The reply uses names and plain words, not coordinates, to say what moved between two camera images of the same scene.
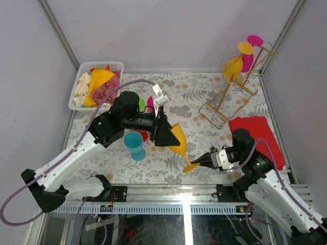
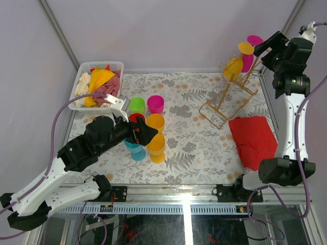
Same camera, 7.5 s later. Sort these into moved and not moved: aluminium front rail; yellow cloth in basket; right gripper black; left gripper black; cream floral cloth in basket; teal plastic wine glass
Moved: left gripper black; right gripper black
Not moved: teal plastic wine glass; yellow cloth in basket; cream floral cloth in basket; aluminium front rail
